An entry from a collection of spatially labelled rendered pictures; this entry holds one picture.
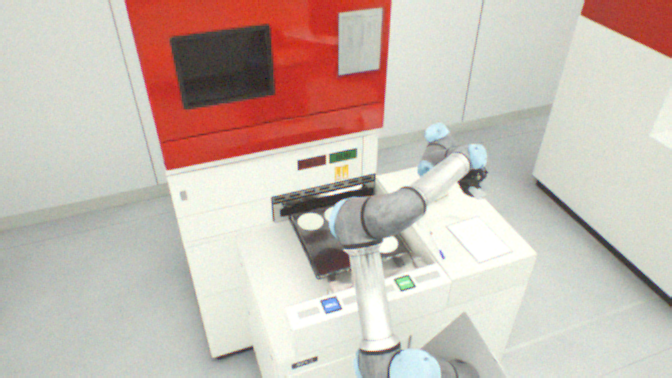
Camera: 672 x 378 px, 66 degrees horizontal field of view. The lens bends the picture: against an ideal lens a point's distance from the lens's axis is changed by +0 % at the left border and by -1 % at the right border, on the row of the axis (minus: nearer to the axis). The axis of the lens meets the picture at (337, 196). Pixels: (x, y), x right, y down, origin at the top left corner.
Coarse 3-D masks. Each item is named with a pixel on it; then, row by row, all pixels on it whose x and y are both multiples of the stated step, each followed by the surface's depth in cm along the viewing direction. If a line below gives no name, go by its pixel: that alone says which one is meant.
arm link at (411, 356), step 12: (396, 360) 134; (408, 360) 132; (420, 360) 130; (432, 360) 131; (444, 360) 138; (396, 372) 133; (408, 372) 131; (420, 372) 129; (432, 372) 128; (444, 372) 132
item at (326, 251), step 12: (336, 204) 213; (300, 216) 207; (324, 216) 207; (300, 228) 201; (324, 228) 201; (312, 240) 196; (324, 240) 196; (336, 240) 196; (396, 240) 196; (312, 252) 191; (324, 252) 191; (336, 252) 191; (384, 252) 191; (396, 252) 191; (324, 264) 186; (336, 264) 186; (348, 264) 186
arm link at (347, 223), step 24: (336, 216) 140; (360, 216) 134; (360, 240) 137; (360, 264) 139; (360, 288) 140; (384, 288) 142; (360, 312) 142; (384, 312) 140; (384, 336) 140; (360, 360) 144; (384, 360) 138
